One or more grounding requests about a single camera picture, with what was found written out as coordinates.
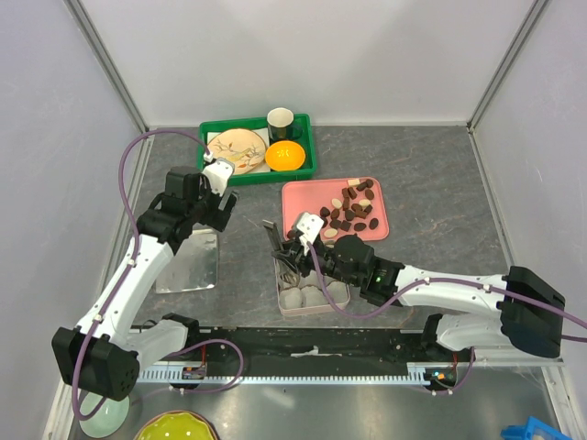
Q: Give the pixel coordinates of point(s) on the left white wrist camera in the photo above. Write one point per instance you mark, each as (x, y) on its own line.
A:
(218, 173)

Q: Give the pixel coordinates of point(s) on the pale green bowl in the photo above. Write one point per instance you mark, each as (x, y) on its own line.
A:
(107, 420)

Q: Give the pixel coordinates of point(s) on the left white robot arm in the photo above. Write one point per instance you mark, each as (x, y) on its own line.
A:
(99, 354)

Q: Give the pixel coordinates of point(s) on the orange bowl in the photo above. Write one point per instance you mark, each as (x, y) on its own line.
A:
(285, 155)

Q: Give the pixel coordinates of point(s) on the light blue cable duct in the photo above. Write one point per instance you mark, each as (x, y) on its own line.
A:
(176, 374)

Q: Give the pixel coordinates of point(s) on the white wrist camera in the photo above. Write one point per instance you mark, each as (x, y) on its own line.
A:
(308, 227)
(218, 173)

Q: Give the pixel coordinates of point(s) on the metal serving tongs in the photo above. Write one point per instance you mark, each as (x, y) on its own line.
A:
(286, 273)

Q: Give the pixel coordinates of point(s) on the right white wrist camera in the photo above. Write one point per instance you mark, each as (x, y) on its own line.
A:
(308, 227)

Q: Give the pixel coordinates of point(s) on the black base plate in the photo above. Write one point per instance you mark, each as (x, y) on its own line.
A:
(314, 352)

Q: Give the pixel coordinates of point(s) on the pink chocolate tin box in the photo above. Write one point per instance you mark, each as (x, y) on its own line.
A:
(298, 295)

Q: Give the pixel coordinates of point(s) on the yellow bowl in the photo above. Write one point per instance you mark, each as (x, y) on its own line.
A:
(177, 425)

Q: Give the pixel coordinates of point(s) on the blue plastic object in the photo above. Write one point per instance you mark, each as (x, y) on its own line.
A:
(532, 429)

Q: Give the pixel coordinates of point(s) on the dark green mug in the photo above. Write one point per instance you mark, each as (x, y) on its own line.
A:
(281, 125)

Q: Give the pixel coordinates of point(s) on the green plastic crate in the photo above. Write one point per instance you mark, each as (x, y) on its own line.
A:
(259, 125)

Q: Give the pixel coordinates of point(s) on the silver tin lid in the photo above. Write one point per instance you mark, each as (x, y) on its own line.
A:
(194, 267)

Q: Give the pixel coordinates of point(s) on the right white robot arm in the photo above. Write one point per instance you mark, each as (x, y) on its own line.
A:
(517, 309)

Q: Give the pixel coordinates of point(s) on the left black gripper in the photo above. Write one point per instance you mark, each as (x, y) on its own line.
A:
(204, 187)

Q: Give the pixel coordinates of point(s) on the pink plastic tray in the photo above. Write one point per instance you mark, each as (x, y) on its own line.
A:
(348, 206)

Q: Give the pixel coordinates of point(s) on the beige floral plate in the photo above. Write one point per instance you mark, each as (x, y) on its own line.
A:
(244, 148)

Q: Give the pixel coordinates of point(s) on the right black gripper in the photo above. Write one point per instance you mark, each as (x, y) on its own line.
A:
(293, 251)

